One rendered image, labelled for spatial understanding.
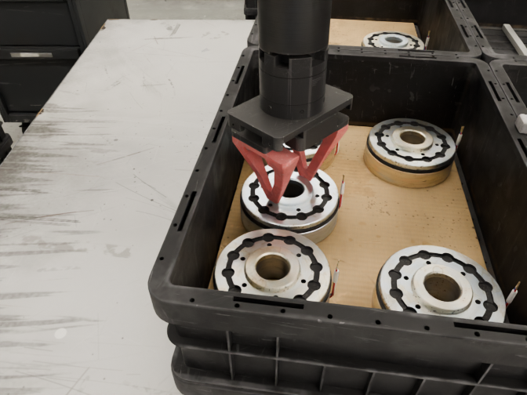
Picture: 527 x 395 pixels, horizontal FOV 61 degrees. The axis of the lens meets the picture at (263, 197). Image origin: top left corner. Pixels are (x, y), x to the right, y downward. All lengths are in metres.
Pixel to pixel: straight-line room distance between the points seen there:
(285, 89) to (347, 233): 0.18
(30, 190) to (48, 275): 0.19
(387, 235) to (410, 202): 0.06
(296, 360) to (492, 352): 0.13
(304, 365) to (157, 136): 0.59
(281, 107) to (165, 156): 0.45
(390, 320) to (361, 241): 0.19
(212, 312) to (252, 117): 0.17
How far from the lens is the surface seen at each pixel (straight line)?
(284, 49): 0.36
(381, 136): 0.57
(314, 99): 0.38
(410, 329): 0.29
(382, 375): 0.36
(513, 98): 0.55
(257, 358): 0.36
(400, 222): 0.50
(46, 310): 0.62
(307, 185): 0.47
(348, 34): 0.92
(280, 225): 0.43
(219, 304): 0.29
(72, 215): 0.73
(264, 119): 0.38
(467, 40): 0.68
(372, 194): 0.53
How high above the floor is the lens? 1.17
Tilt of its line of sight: 42 degrees down
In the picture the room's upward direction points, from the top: straight up
